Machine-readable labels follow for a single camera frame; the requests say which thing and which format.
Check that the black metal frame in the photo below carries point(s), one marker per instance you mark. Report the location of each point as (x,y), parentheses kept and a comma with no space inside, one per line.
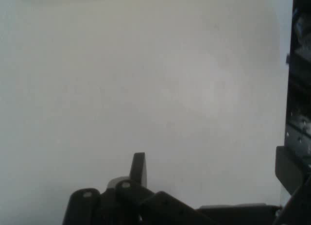
(299,64)

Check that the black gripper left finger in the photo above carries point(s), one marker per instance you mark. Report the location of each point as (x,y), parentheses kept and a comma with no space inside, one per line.
(126,205)

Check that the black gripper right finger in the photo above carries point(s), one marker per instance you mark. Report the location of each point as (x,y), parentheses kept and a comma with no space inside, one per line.
(289,169)

